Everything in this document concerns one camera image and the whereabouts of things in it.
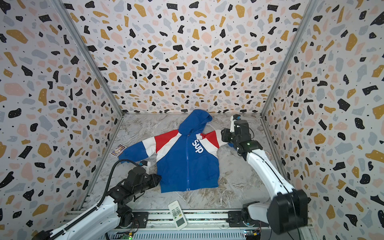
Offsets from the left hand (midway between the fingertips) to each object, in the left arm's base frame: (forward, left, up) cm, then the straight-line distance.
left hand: (161, 175), depth 82 cm
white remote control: (-19, -10, -5) cm, 22 cm away
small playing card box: (+19, +32, -5) cm, 38 cm away
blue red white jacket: (+12, -13, -6) cm, 19 cm away
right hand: (+19, -33, +17) cm, 42 cm away
